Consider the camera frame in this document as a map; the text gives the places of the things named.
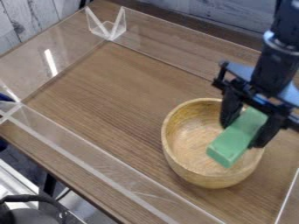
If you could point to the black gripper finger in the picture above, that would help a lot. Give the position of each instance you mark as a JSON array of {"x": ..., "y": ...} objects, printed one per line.
[
  {"x": 276, "y": 122},
  {"x": 230, "y": 107}
]

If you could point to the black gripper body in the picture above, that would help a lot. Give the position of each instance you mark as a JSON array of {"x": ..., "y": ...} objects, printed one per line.
[{"x": 266, "y": 85}]

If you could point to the green rectangular block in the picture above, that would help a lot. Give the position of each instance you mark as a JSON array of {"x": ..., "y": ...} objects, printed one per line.
[{"x": 231, "y": 143}]

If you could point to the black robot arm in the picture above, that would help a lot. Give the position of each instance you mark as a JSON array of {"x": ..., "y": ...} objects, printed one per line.
[{"x": 286, "y": 21}]

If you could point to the light wooden bowl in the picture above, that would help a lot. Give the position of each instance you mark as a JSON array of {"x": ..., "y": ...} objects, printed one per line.
[{"x": 190, "y": 128}]

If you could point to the black table leg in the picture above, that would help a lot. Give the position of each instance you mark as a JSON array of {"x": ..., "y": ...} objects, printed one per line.
[{"x": 50, "y": 184}]

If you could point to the blue object at left edge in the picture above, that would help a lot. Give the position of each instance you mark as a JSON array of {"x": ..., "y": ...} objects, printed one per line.
[{"x": 6, "y": 98}]

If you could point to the clear acrylic tray wall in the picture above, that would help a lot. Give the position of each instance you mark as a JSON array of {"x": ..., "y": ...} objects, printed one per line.
[{"x": 91, "y": 100}]

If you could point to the clear acrylic corner bracket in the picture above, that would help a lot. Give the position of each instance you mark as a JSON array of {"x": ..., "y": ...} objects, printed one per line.
[{"x": 109, "y": 30}]

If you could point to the black metal bracket with screw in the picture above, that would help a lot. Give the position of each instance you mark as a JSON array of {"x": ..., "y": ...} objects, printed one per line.
[{"x": 59, "y": 212}]

